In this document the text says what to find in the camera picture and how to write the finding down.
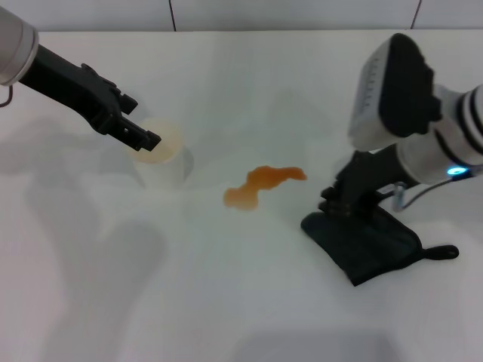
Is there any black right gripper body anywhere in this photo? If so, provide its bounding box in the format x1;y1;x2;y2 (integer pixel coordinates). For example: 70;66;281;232
320;145;408;212

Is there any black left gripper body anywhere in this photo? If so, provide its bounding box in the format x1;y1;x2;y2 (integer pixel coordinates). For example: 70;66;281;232
18;44;128;137

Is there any white paper cup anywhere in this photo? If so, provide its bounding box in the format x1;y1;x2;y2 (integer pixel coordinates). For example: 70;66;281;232
126;117;195;189

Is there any dark blue rag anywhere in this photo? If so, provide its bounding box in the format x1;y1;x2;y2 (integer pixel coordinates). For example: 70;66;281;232
300;205;460;288

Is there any brown water stain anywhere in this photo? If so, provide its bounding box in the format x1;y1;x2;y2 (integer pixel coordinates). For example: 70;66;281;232
223;165;309;212

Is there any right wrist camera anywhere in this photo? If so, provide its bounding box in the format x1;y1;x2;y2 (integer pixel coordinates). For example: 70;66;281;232
347;32;443;151

